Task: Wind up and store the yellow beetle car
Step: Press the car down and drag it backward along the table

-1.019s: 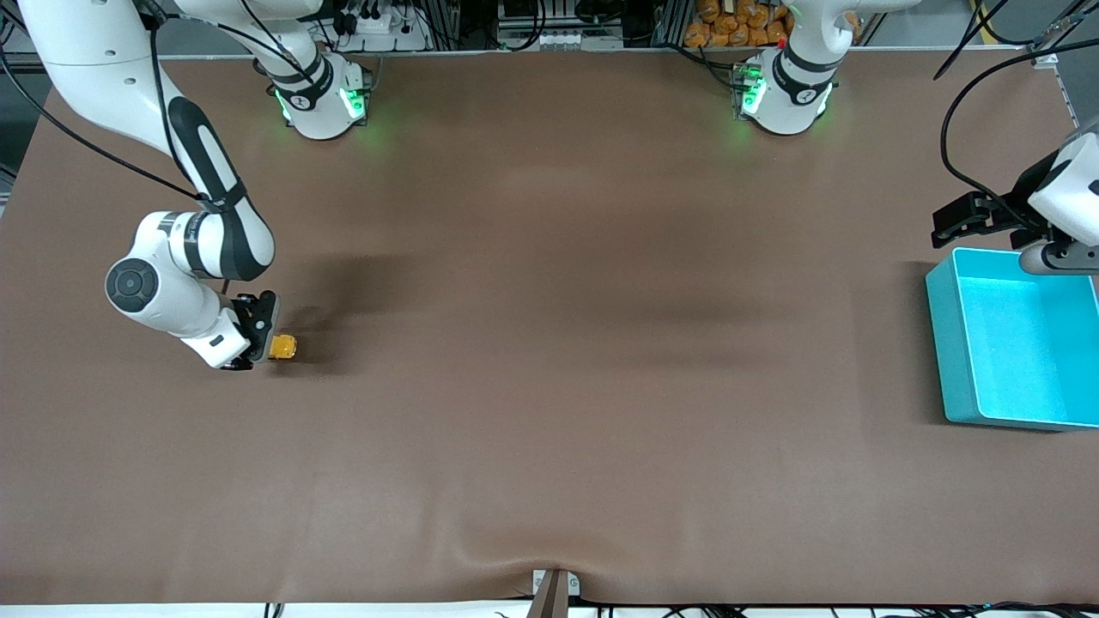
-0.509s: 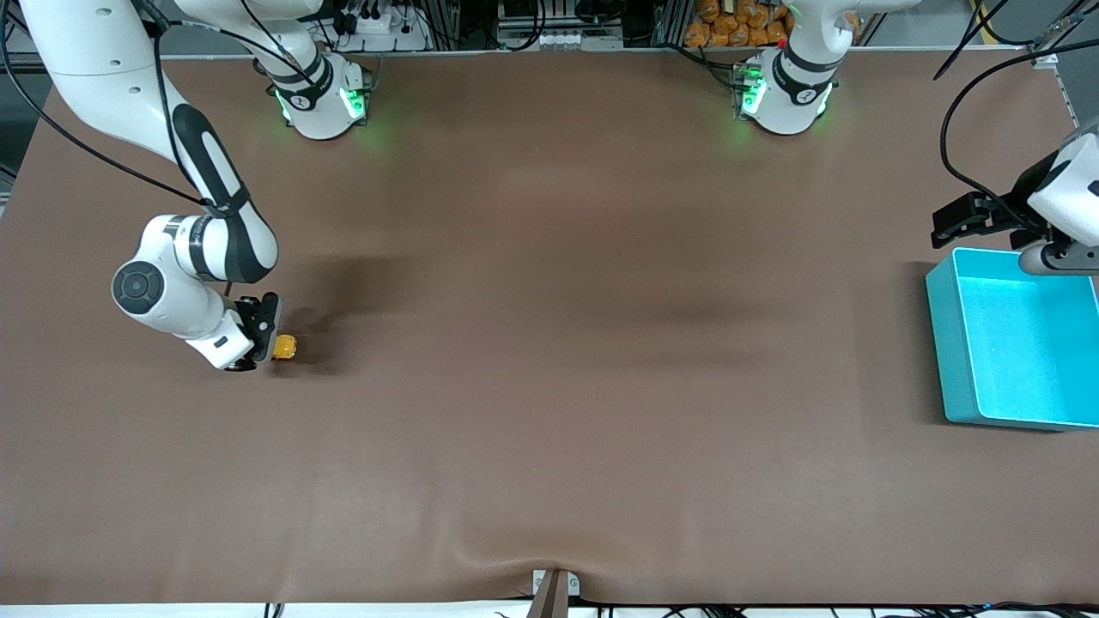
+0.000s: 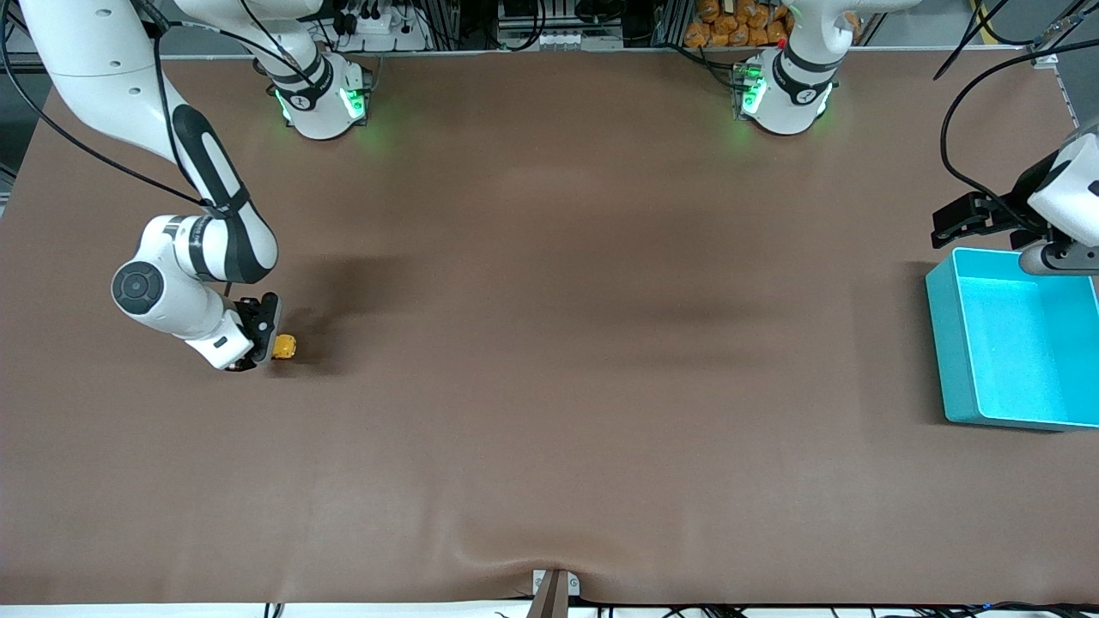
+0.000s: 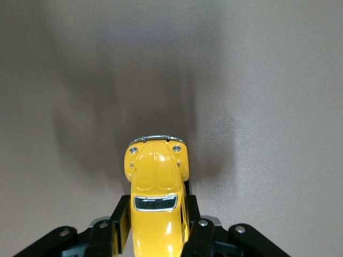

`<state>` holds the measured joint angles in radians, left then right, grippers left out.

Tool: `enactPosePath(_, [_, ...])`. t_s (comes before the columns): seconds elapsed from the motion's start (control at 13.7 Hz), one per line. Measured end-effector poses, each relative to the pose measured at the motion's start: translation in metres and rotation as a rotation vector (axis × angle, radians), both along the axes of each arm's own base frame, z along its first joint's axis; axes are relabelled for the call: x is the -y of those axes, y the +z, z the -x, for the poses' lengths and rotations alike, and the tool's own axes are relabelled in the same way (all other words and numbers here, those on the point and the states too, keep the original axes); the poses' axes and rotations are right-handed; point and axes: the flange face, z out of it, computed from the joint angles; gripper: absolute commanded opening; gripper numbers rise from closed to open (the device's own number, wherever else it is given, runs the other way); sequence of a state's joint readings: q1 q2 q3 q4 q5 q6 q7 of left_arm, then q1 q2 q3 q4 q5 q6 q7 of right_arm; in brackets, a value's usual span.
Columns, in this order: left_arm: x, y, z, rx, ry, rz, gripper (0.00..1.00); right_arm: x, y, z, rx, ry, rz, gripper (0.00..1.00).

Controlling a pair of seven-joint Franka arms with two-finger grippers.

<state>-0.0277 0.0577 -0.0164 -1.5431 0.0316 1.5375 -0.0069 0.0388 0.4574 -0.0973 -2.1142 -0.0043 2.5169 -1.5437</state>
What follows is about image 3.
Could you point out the yellow beetle toy car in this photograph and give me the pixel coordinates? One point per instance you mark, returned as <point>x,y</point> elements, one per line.
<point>286,347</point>

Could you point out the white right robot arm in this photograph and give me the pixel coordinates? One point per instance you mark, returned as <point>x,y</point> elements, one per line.
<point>163,292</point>

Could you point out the silver table edge strip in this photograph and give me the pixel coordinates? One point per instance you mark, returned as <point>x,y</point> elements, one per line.
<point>1065,86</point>

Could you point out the teal plastic bin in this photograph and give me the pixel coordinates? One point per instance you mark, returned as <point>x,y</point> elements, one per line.
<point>1013,343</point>

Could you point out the brown table mat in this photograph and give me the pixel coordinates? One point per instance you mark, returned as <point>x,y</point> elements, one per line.
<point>549,343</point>

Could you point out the orange packets pile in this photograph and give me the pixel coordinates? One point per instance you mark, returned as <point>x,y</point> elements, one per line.
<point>738,26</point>

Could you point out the white power strip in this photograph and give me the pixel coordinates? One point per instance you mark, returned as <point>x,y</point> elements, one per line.
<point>378,30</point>

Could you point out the white connector block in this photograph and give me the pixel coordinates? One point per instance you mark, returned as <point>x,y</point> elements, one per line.
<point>562,39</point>

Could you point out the silver frame corner bracket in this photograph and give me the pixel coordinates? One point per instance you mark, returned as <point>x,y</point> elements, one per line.
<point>1045,56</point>

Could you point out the grey table clamp bracket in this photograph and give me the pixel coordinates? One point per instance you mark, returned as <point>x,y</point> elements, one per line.
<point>554,592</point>

